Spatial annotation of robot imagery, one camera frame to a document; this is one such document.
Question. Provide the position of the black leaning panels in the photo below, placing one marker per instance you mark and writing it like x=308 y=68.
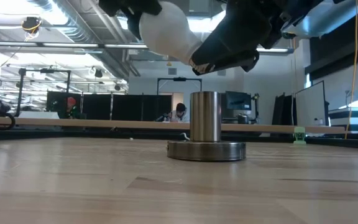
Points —
x=283 y=109

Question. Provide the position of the long wooden board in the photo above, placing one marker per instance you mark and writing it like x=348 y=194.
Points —
x=104 y=124

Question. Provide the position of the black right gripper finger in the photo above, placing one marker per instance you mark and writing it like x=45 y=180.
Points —
x=244 y=60
x=232 y=37

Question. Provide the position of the person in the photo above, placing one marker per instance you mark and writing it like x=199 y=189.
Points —
x=179 y=115
x=71 y=109

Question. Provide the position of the small yellow hanging cone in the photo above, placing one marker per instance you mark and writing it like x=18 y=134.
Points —
x=169 y=64

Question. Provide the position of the long ceiling light strip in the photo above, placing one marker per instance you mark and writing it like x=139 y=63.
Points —
x=70 y=45

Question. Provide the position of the white box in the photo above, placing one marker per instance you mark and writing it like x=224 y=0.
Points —
x=39 y=115

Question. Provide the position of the green plastic clamp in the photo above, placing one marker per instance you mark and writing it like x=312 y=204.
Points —
x=299 y=135

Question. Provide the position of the brushed metal lamp base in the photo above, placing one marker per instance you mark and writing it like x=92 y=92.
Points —
x=205 y=115

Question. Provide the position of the black partition panels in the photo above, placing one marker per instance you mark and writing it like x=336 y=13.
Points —
x=126 y=107

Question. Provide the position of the black hanging lamp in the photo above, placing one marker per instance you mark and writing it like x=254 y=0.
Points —
x=98 y=73

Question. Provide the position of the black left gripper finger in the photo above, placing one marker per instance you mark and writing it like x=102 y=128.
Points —
x=134 y=26
x=135 y=6

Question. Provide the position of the black gantry frame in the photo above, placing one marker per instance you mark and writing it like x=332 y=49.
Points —
x=179 y=79
x=69 y=82

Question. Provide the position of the grey wall vent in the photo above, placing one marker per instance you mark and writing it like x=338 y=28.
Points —
x=172 y=71

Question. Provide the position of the black computer monitor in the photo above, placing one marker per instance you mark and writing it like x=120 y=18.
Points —
x=238 y=101

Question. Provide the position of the white frosted lightbulb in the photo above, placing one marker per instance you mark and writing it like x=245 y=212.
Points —
x=166 y=31

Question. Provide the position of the white board on stand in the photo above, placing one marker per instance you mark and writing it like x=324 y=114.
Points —
x=311 y=105

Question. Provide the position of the small metal canister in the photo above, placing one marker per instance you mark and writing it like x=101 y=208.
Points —
x=243 y=119

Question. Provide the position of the silver ceiling duct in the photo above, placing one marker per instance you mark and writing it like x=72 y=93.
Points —
x=82 y=28

